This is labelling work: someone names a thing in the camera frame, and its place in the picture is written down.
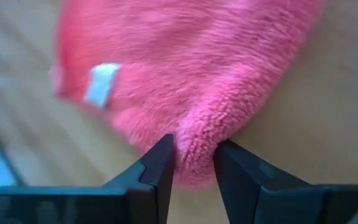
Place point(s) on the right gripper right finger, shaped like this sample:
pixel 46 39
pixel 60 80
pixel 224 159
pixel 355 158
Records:
pixel 259 196

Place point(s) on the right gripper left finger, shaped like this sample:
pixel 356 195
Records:
pixel 135 193

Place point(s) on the pink microfiber towel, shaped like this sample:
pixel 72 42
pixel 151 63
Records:
pixel 182 62

